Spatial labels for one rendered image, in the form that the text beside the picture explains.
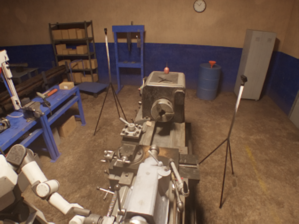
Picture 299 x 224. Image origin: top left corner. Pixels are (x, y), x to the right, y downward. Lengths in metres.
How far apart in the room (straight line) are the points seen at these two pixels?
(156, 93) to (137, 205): 1.38
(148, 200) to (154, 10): 4.78
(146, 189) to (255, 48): 4.52
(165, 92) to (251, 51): 3.40
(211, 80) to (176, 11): 2.06
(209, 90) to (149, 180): 3.98
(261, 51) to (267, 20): 0.93
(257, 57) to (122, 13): 3.79
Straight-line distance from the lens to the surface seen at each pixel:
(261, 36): 5.10
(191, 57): 5.33
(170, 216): 1.41
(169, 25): 5.22
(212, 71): 4.73
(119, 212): 1.17
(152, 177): 1.18
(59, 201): 1.16
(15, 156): 1.24
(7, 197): 1.30
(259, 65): 5.24
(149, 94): 2.12
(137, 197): 1.09
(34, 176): 1.20
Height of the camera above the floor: 2.07
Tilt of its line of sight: 30 degrees down
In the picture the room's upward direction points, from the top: straight up
